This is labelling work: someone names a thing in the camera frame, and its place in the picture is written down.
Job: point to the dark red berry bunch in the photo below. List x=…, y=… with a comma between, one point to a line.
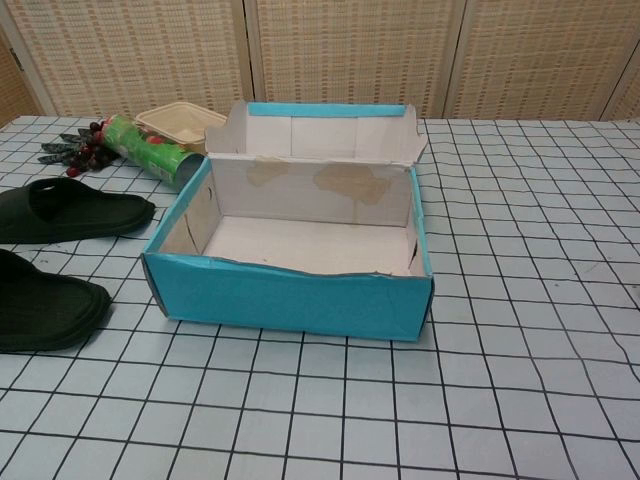
x=95, y=159

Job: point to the black rubber slipper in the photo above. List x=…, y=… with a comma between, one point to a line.
x=45, y=310
x=90, y=215

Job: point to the green cylindrical snack can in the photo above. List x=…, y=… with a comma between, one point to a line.
x=145, y=150

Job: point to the blue checked tablecloth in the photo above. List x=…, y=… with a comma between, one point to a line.
x=500, y=350

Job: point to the blue cardboard shoe box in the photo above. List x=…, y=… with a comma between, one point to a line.
x=290, y=305

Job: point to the beige plastic food container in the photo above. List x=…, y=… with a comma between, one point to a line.
x=175, y=125

